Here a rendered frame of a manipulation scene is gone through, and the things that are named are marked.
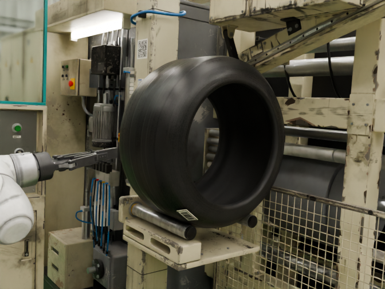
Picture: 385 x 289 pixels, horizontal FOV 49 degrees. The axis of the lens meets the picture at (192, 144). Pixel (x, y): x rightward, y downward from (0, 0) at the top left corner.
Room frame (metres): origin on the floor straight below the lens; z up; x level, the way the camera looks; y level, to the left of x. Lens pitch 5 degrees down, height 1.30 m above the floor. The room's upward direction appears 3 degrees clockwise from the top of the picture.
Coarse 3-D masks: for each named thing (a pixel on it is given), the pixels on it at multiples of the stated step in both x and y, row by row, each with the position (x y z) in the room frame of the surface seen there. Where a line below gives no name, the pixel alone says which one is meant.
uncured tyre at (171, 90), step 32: (192, 64) 1.32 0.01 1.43; (224, 64) 1.34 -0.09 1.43; (160, 96) 1.26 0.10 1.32; (192, 96) 1.25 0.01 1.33; (224, 96) 1.69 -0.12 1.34; (256, 96) 1.59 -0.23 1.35; (128, 128) 1.34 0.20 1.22; (160, 128) 1.22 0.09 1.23; (224, 128) 1.71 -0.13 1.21; (256, 128) 1.66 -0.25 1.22; (128, 160) 1.34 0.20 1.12; (160, 160) 1.22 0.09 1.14; (224, 160) 1.71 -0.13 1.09; (256, 160) 1.64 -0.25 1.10; (160, 192) 1.25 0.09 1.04; (192, 192) 1.26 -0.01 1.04; (224, 192) 1.64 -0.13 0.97; (256, 192) 1.44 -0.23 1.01; (192, 224) 1.33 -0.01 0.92; (224, 224) 1.38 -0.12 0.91
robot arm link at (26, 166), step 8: (16, 160) 1.03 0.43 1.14; (24, 160) 1.04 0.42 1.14; (32, 160) 1.05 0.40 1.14; (16, 168) 1.02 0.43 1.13; (24, 168) 1.03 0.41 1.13; (32, 168) 1.04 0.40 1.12; (24, 176) 1.03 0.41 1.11; (32, 176) 1.04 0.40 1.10; (24, 184) 1.04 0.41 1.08; (32, 184) 1.06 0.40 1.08
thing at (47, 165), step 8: (40, 160) 1.07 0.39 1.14; (48, 160) 1.08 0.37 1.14; (56, 160) 1.11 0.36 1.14; (64, 160) 1.11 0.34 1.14; (40, 168) 1.06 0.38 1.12; (48, 168) 1.07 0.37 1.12; (56, 168) 1.08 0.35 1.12; (64, 168) 1.10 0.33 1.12; (40, 176) 1.07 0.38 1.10; (48, 176) 1.08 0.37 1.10
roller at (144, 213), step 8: (136, 208) 1.53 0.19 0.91; (144, 208) 1.51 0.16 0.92; (144, 216) 1.48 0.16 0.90; (152, 216) 1.44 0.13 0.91; (160, 216) 1.42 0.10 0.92; (168, 216) 1.41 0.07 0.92; (160, 224) 1.40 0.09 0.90; (168, 224) 1.36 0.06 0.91; (176, 224) 1.34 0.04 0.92; (184, 224) 1.32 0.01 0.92; (176, 232) 1.33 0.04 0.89; (184, 232) 1.29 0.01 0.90; (192, 232) 1.30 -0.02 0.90
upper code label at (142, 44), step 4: (140, 40) 1.69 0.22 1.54; (144, 40) 1.66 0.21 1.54; (140, 44) 1.69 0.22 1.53; (144, 44) 1.66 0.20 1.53; (140, 48) 1.68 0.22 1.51; (144, 48) 1.66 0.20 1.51; (140, 52) 1.68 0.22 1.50; (144, 52) 1.66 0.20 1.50; (140, 56) 1.68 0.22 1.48; (144, 56) 1.66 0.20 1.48
